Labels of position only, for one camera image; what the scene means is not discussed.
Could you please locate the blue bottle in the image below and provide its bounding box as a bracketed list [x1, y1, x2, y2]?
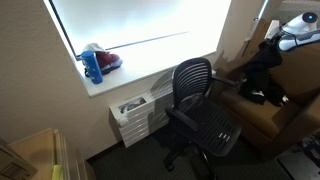
[80, 50, 104, 85]

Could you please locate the white wall heater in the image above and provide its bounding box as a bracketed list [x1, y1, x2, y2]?
[109, 84, 184, 149]

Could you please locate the black hooded garment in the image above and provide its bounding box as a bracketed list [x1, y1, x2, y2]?
[238, 39, 290, 108]

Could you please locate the bright window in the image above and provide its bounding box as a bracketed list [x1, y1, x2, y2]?
[43, 0, 233, 98]

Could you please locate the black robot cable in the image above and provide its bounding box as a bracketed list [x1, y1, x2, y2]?
[277, 25, 302, 48]

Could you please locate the wooden cabinet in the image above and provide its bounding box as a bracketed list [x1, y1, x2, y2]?
[0, 127, 90, 180]

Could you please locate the printed leaflet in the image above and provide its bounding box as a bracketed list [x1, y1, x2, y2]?
[117, 96, 148, 115]

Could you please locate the flat brown cardboard sheet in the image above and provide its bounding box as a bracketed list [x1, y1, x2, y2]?
[241, 18, 274, 60]

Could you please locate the red shoe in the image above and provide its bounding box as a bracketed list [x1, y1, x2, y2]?
[82, 42, 124, 76]

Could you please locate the tan leather couch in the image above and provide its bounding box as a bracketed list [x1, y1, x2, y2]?
[213, 39, 320, 158]

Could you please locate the black mesh office chair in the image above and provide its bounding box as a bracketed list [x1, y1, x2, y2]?
[164, 57, 243, 180]

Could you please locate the yellow sticky pad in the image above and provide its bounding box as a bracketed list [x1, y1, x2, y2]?
[51, 163, 64, 180]

